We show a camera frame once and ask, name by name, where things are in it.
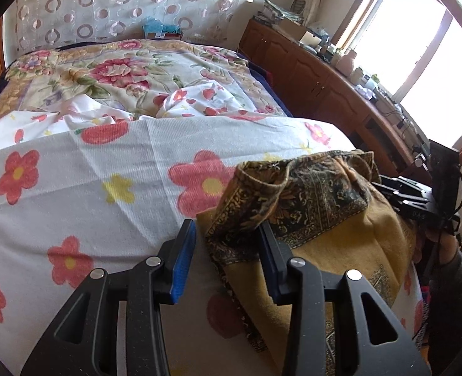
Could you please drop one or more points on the white red-flower blanket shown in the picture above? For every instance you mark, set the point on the white red-flower blanket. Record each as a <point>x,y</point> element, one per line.
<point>117,188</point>

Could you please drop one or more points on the open cardboard box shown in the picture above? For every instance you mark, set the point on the open cardboard box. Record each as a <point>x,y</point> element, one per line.
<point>293,31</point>

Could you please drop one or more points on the person's right hand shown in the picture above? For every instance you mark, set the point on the person's right hand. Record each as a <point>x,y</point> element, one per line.
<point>442,244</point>

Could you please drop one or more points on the peony print bedsheet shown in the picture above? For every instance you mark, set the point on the peony print bedsheet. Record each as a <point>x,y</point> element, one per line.
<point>117,74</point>

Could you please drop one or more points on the blue plastic bag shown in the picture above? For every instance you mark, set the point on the blue plastic bag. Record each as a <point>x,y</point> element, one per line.
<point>160,27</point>

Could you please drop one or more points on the long wooden cabinet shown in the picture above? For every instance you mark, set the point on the long wooden cabinet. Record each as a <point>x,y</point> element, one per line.
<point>313,82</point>

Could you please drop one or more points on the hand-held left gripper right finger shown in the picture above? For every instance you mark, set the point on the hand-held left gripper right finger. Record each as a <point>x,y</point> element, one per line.
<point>272,270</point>

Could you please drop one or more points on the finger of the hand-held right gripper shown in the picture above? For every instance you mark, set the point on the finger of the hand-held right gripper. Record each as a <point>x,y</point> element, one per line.
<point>415,206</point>
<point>405,188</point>

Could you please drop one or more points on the gold patterned blanket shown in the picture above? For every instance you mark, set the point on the gold patterned blanket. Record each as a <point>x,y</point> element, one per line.
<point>332,243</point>

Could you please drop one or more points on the circle patterned sheer curtain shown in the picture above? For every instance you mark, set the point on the circle patterned sheer curtain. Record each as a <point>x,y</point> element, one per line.
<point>117,4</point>

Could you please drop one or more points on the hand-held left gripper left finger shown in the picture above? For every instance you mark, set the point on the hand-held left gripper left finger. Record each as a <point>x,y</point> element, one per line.
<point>182,266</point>

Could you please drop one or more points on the white plastic bottle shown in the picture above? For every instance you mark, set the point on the white plastic bottle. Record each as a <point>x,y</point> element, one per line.
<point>346,62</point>

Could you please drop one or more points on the wooden framed window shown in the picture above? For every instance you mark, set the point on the wooden framed window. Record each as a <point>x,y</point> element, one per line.
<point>419,47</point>

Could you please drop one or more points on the pile of printed papers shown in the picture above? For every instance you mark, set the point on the pile of printed papers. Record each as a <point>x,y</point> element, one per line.
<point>281,9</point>

